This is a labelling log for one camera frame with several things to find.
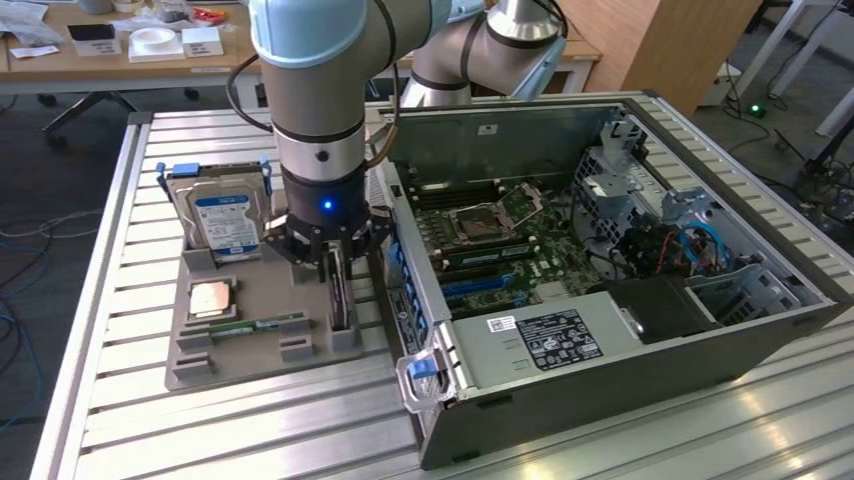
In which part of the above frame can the metal drive cage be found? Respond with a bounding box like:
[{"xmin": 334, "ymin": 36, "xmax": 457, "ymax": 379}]
[{"xmin": 574, "ymin": 144, "xmax": 669, "ymax": 236}]

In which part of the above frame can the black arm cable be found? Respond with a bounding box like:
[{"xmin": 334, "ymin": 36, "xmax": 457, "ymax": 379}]
[{"xmin": 226, "ymin": 52, "xmax": 277, "ymax": 135}]

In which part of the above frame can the wooden desk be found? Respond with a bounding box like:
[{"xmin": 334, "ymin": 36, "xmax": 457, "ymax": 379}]
[{"xmin": 0, "ymin": 0, "xmax": 604, "ymax": 109}]

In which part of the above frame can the blue wire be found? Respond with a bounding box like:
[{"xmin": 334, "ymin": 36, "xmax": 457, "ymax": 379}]
[{"xmin": 680, "ymin": 221, "xmax": 733, "ymax": 274}]

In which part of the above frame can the crumpled plastic bag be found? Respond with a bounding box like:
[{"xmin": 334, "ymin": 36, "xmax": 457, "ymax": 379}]
[{"xmin": 0, "ymin": 2, "xmax": 66, "ymax": 44}]

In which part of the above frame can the clear case handle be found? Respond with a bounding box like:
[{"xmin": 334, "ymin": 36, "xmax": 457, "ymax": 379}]
[{"xmin": 394, "ymin": 348, "xmax": 457, "ymax": 414}]

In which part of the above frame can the white tape roll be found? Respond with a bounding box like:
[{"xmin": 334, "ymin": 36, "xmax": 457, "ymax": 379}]
[{"xmin": 131, "ymin": 27, "xmax": 177, "ymax": 50}]

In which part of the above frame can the green motherboard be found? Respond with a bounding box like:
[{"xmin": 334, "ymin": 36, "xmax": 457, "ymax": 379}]
[{"xmin": 400, "ymin": 164, "xmax": 629, "ymax": 321}]

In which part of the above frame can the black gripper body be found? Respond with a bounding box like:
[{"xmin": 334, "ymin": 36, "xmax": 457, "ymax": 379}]
[{"xmin": 284, "ymin": 167, "xmax": 374, "ymax": 249}]

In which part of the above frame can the wooden cabinet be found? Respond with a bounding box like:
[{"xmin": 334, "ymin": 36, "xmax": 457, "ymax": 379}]
[{"xmin": 560, "ymin": 0, "xmax": 767, "ymax": 114}]

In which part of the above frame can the blue disk caddy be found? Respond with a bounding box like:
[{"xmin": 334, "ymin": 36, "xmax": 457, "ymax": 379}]
[{"xmin": 154, "ymin": 155, "xmax": 277, "ymax": 251}]

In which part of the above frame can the metal socket cover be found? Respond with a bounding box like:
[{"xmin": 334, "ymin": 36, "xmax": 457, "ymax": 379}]
[{"xmin": 497, "ymin": 182, "xmax": 542, "ymax": 231}]

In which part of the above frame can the white labelled box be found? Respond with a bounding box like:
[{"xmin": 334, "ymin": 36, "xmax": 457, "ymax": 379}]
[{"xmin": 181, "ymin": 27, "xmax": 226, "ymax": 59}]

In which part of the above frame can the blue expansion slot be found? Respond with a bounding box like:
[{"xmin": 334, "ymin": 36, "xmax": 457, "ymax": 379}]
[{"xmin": 440, "ymin": 273, "xmax": 520, "ymax": 297}]

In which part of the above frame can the copper coloured CPU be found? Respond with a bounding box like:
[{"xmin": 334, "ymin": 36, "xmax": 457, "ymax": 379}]
[{"xmin": 189, "ymin": 281, "xmax": 235, "ymax": 319}]

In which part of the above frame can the open dark grey PC case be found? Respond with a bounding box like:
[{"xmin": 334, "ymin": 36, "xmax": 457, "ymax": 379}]
[{"xmin": 360, "ymin": 89, "xmax": 844, "ymax": 472}]

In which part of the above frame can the grey parts rack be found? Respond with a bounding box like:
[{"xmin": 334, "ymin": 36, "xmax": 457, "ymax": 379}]
[{"xmin": 165, "ymin": 193, "xmax": 366, "ymax": 392}]

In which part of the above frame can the white paper card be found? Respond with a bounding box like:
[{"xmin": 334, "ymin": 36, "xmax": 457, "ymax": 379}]
[{"xmin": 7, "ymin": 44, "xmax": 61, "ymax": 60}]

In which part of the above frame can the metal disk bay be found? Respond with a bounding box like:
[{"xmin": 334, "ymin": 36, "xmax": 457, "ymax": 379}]
[{"xmin": 685, "ymin": 263, "xmax": 803, "ymax": 329}]

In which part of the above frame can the hard disk with blue label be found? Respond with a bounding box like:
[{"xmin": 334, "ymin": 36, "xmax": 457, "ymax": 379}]
[{"xmin": 166, "ymin": 168, "xmax": 276, "ymax": 259}]

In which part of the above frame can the white flat box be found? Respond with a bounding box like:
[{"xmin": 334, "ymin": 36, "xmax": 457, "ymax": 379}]
[{"xmin": 127, "ymin": 37, "xmax": 187, "ymax": 64}]

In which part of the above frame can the graphics card with metal bracket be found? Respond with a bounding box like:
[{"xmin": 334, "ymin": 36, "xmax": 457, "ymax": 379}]
[{"xmin": 325, "ymin": 238, "xmax": 357, "ymax": 334}]

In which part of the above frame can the grey power supply unit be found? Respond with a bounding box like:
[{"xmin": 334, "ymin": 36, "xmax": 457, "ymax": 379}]
[{"xmin": 440, "ymin": 292, "xmax": 646, "ymax": 394}]

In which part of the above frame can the CPU socket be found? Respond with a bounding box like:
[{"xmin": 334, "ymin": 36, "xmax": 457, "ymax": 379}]
[{"xmin": 453, "ymin": 207, "xmax": 516, "ymax": 239}]

